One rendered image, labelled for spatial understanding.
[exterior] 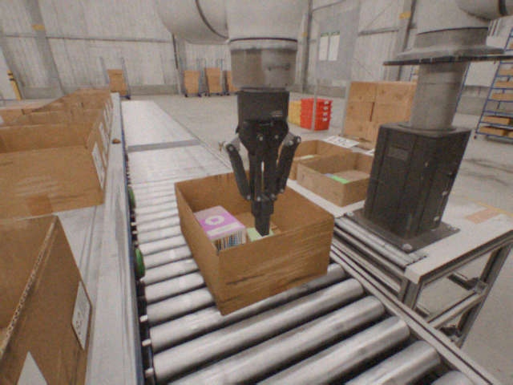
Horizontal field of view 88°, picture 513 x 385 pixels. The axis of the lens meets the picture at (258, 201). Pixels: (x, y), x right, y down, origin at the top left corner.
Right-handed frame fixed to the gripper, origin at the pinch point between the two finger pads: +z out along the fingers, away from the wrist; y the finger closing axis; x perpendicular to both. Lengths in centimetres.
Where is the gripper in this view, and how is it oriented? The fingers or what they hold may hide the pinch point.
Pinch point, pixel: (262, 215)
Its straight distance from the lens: 46.9
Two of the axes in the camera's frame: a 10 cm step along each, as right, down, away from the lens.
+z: 0.0, 9.0, 4.4
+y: 9.0, -1.9, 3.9
